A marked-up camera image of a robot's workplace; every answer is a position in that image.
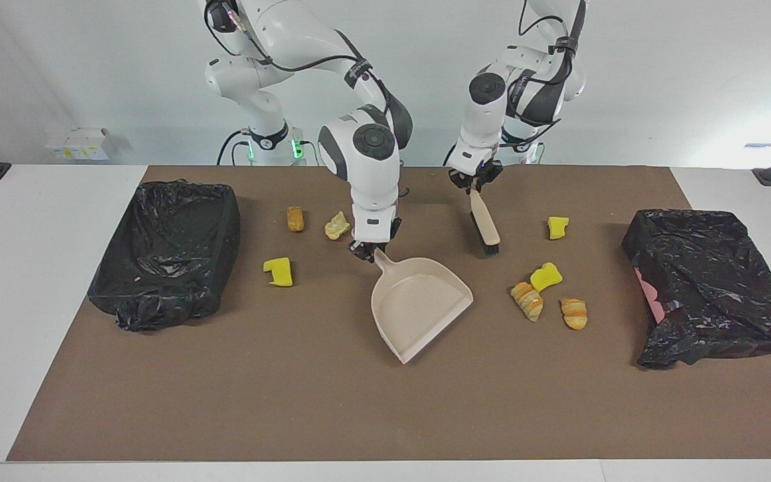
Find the pale yellow scrap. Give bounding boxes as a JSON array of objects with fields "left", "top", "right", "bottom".
[{"left": 324, "top": 211, "right": 351, "bottom": 241}]

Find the beige brush with black bristles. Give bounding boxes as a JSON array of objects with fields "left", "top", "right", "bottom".
[{"left": 468, "top": 191, "right": 501, "bottom": 257}]

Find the beige plastic dustpan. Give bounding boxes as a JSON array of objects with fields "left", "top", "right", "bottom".
[{"left": 371, "top": 249, "right": 475, "bottom": 366}]

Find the notched yellow sponge piece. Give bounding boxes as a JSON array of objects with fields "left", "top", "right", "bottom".
[{"left": 263, "top": 257, "right": 294, "bottom": 288}]

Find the yellow sponge with green backing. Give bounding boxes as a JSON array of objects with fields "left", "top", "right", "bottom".
[{"left": 530, "top": 262, "right": 564, "bottom": 293}]

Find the orange striped croissant toy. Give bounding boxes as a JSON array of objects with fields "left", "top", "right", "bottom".
[
  {"left": 560, "top": 298, "right": 588, "bottom": 331},
  {"left": 510, "top": 281, "right": 545, "bottom": 323}
]

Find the left black lined bin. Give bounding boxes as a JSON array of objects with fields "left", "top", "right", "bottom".
[{"left": 87, "top": 179, "right": 242, "bottom": 333}]

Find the black lined bin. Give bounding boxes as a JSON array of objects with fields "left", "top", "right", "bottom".
[
  {"left": 87, "top": 179, "right": 242, "bottom": 333},
  {"left": 621, "top": 209, "right": 771, "bottom": 370}
]

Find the pink bin box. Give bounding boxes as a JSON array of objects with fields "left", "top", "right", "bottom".
[{"left": 634, "top": 266, "right": 666, "bottom": 323}]

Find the right black lined bin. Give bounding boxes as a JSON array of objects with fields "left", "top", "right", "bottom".
[{"left": 621, "top": 209, "right": 771, "bottom": 370}]

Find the brown table mat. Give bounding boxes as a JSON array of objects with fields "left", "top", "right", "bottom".
[{"left": 6, "top": 165, "right": 771, "bottom": 463}]

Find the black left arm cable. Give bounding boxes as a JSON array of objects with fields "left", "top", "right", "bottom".
[{"left": 506, "top": 0, "right": 588, "bottom": 145}]

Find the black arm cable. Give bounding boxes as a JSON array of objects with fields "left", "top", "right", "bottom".
[
  {"left": 203, "top": 0, "right": 414, "bottom": 151},
  {"left": 506, "top": 0, "right": 588, "bottom": 145}
]

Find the black base cable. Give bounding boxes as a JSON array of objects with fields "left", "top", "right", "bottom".
[{"left": 217, "top": 129, "right": 254, "bottom": 167}]

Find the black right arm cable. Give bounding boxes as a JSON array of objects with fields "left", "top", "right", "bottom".
[{"left": 203, "top": 0, "right": 414, "bottom": 151}]

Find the white wall socket box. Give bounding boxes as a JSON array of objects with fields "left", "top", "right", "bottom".
[{"left": 44, "top": 127, "right": 118, "bottom": 161}]

